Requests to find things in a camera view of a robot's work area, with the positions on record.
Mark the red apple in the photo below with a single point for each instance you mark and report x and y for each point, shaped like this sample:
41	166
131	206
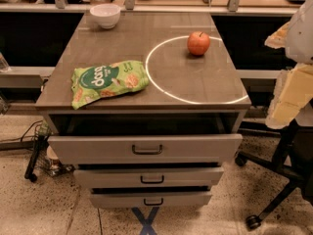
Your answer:
198	43

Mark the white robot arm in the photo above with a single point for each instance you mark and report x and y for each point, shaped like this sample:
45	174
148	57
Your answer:
299	40

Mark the black office chair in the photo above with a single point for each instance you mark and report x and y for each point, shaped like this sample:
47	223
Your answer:
293	159

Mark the grey top drawer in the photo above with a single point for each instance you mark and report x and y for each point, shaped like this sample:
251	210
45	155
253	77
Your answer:
122	150

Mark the grey bottom drawer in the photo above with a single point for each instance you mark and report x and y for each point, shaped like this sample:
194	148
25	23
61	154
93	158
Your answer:
156	199

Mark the white bowl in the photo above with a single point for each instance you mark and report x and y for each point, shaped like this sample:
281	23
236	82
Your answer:
105	15

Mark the grey middle drawer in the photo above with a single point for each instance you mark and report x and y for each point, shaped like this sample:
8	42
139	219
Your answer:
149	177

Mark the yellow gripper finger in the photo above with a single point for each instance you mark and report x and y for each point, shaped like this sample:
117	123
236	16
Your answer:
293	91
278	39

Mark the grey drawer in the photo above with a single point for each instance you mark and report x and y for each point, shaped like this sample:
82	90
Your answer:
149	177
156	199
122	150

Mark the grey drawer cabinet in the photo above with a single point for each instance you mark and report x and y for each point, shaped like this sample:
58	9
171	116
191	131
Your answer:
150	108

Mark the blue tape cross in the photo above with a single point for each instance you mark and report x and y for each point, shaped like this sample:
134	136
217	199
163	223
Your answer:
146	221

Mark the black wire basket cart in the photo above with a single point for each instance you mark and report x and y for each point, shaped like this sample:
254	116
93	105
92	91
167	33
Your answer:
41	158

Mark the green snack bag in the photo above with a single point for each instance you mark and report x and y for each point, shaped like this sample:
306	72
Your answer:
94	83

